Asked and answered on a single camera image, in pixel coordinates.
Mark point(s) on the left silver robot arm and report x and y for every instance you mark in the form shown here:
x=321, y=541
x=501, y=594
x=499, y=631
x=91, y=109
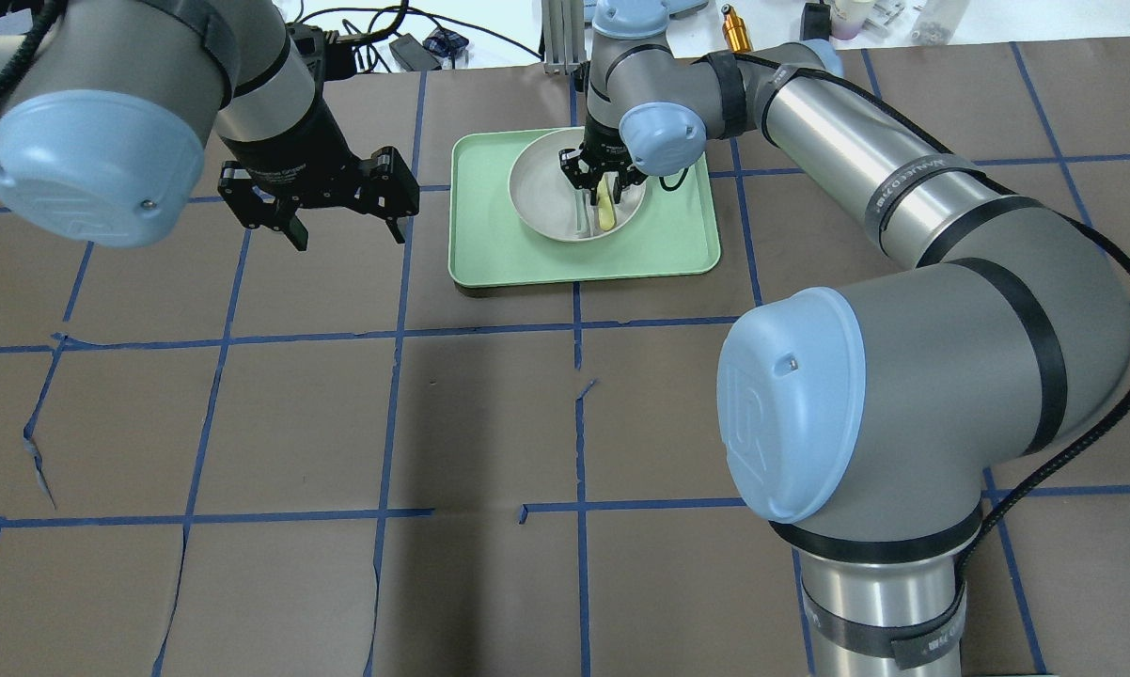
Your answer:
x=106, y=109

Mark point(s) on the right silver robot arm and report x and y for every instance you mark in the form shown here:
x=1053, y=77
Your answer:
x=881, y=428

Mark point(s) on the aluminium frame post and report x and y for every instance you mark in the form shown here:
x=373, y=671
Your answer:
x=562, y=33

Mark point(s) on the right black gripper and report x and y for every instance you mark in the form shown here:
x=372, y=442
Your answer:
x=602, y=141

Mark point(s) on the white round plate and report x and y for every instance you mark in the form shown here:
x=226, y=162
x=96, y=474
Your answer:
x=544, y=199

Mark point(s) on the yellow plastic fork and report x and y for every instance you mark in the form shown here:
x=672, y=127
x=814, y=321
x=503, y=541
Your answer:
x=604, y=208

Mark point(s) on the gold cylindrical tool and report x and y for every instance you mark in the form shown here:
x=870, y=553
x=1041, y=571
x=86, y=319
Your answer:
x=735, y=30

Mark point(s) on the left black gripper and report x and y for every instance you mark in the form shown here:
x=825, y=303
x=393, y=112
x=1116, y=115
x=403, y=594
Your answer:
x=288, y=150

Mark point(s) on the light green tray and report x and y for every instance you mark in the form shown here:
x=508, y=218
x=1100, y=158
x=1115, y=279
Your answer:
x=673, y=233

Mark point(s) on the pale green plastic spoon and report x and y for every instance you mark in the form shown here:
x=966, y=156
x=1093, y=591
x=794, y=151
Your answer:
x=583, y=215

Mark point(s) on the black power adapter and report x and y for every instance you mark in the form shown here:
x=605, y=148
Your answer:
x=412, y=56

